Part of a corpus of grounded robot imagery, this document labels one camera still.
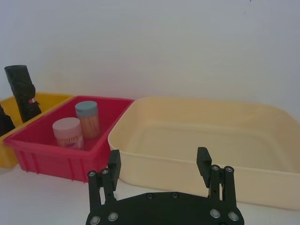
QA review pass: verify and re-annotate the toothpick jar with blue lid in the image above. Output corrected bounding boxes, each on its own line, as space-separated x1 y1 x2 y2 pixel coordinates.
75 101 101 140

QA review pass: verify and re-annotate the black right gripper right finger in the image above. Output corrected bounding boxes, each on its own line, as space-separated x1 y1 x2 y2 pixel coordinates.
196 147 237 207

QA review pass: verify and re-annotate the yellow plastic bin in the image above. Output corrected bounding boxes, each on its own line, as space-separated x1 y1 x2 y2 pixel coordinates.
0 93 75 168

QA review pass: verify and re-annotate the red plastic bin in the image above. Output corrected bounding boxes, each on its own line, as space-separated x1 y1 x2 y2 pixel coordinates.
3 95 135 183

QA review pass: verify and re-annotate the white table cloth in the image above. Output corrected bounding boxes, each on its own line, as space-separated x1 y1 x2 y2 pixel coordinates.
0 164 300 225

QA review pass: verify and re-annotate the swab jar with pink lid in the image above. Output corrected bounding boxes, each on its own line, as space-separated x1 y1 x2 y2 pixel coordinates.
52 117 85 150

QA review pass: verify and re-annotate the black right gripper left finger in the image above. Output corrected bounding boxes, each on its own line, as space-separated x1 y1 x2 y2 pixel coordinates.
87 149 121 211

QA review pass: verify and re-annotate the cream plastic bin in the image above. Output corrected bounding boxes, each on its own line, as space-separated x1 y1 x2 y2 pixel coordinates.
107 96 300 210

